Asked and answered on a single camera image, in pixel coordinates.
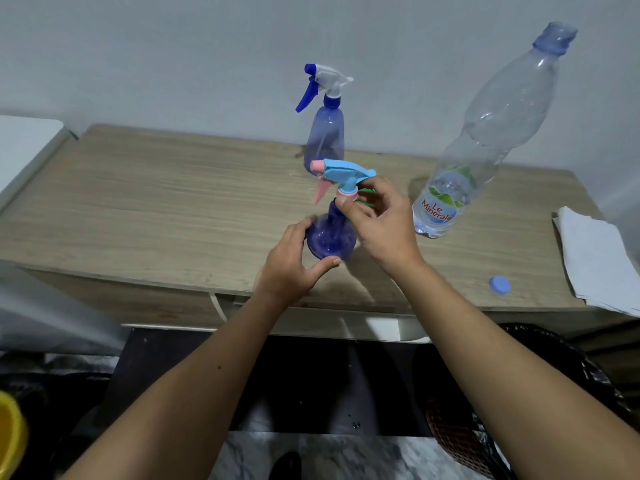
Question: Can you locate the person's left hand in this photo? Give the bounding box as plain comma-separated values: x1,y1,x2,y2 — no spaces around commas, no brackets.
253,217,343,308

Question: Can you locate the person's right hand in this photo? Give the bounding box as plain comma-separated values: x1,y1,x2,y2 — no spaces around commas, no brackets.
335,176,426,275

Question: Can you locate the round blue spray bottle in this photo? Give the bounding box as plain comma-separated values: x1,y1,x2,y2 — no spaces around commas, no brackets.
305,198,357,261

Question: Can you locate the pink and light blue spray head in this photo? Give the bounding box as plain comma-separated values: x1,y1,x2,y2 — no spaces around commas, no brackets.
309,158,377,205

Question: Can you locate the blue spray bottle body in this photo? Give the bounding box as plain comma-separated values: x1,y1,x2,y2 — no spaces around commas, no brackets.
303,97,346,175

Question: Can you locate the white blue trigger sprayer head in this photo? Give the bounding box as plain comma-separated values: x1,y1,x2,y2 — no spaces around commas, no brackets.
295,63,355,114

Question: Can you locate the clear plastic water bottle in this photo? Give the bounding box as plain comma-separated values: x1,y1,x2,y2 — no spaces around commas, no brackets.
412,22,579,239

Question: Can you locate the person's left forearm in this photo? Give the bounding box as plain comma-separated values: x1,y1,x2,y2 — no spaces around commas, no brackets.
62,289,291,480

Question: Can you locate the person's right forearm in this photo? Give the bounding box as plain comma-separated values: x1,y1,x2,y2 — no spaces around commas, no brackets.
395,257,640,480

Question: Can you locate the stack of white paper sheets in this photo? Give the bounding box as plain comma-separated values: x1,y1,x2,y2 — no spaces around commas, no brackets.
553,206,640,318

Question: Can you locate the black trash bin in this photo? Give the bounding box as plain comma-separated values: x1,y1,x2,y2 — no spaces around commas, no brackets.
425,323,640,480

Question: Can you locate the white side table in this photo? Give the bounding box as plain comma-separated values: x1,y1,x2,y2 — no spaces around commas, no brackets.
0,115,77,205

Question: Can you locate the yellow plastic bucket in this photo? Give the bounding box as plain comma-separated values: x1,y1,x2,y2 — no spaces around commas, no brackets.
0,391,29,480

